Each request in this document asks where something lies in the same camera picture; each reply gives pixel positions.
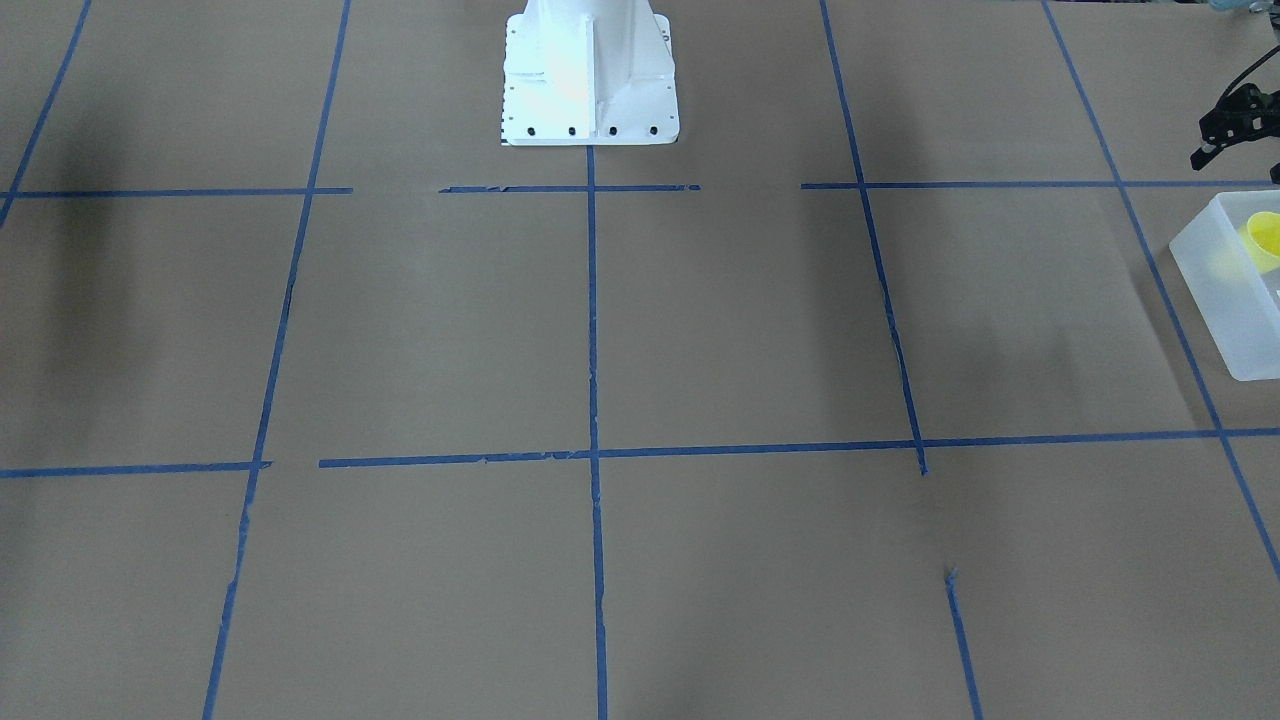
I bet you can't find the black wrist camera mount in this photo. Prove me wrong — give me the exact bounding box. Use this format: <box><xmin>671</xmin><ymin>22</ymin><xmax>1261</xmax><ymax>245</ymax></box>
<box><xmin>1190</xmin><ymin>83</ymin><xmax>1279</xmax><ymax>172</ymax></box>

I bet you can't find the clear plastic box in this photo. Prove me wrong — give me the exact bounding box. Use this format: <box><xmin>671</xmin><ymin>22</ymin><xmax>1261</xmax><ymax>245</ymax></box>
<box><xmin>1170</xmin><ymin>190</ymin><xmax>1279</xmax><ymax>380</ymax></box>

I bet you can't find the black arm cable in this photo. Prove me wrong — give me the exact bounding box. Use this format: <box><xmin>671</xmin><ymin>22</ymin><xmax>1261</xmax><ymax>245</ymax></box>
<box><xmin>1222</xmin><ymin>45</ymin><xmax>1280</xmax><ymax>111</ymax></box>

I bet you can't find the yellow paper cup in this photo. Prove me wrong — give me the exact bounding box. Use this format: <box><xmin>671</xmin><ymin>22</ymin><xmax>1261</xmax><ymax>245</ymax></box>
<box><xmin>1238</xmin><ymin>211</ymin><xmax>1280</xmax><ymax>275</ymax></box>

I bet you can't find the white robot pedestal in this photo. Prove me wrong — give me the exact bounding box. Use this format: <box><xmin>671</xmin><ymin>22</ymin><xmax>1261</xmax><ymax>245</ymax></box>
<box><xmin>500</xmin><ymin>1</ymin><xmax>681</xmax><ymax>147</ymax></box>

